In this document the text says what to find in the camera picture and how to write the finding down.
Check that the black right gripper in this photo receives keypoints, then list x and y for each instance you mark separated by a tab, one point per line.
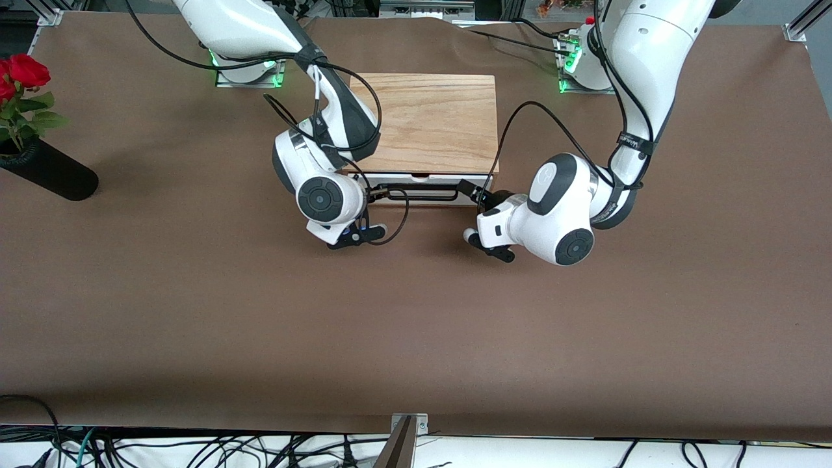
375	192

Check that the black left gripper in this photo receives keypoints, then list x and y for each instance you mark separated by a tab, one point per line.
482	195

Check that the wooden drawer with white front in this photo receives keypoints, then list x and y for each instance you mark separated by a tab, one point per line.
448	178

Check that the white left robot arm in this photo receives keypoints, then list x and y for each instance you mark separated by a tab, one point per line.
650	52

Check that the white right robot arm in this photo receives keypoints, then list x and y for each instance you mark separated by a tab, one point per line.
234	26

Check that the light wooden drawer cabinet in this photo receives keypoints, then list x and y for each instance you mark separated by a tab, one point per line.
442	117

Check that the orange flowers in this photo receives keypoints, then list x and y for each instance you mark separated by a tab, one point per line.
559	6

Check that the brown table cloth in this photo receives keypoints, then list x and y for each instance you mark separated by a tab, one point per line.
195	325

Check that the large red rose with leaves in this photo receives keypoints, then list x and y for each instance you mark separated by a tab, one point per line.
29	70

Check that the small red rose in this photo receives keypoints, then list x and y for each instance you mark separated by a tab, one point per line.
5	84

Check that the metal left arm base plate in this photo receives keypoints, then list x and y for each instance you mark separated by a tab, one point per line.
585	91

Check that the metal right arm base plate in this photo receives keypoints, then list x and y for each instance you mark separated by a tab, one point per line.
250	84

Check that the aluminium frame with sockets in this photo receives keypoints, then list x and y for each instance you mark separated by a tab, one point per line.
426	8

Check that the small metal mounting bracket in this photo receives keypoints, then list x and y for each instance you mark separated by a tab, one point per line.
421	426

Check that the grey metal camera post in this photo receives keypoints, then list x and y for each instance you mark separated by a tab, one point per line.
398	452

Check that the aluminium extrusion post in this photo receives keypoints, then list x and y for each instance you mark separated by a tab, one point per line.
798	27
51	14

